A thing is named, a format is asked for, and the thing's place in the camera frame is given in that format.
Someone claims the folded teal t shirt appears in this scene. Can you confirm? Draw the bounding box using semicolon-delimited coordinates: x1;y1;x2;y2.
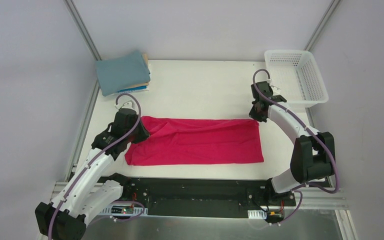
95;50;151;97

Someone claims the folded beige t shirt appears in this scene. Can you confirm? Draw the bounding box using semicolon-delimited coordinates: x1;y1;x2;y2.
131;53;149;88

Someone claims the aluminium frame rail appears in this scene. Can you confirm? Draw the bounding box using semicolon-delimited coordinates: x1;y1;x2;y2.
50;182;349;210

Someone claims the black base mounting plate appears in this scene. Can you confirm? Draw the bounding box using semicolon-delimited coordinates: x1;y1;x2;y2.
98;173;298;219

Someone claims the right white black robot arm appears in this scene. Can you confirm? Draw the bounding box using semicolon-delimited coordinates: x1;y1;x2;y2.
249;81;335;205

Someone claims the white plastic basket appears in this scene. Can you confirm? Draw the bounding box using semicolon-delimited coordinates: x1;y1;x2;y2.
264;49;329;109

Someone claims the white cable duct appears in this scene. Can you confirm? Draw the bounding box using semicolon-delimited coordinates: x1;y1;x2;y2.
247;209;267;220
98;205;148;217

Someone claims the left white cable duct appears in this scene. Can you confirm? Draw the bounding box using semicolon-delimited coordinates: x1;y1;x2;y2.
98;205;148;217

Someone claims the right aluminium corner post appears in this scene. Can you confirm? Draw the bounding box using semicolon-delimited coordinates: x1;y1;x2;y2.
304;0;342;52

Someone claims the right white cable duct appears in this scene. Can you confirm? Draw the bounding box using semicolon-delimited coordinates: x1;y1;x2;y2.
247;209;267;220

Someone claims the left aluminium corner post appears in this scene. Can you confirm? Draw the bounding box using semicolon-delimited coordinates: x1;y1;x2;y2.
64;0;102;61

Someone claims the red t shirt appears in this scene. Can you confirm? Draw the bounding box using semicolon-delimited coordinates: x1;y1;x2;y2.
124;116;264;166

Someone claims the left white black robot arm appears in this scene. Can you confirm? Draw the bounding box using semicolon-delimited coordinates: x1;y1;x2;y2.
34;107;150;240

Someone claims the folded blue white t shirt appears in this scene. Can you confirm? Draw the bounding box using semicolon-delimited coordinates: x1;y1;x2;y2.
113;85;149;95

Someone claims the aluminium corner post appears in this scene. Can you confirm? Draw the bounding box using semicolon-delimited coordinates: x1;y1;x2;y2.
64;0;102;61
304;0;342;52

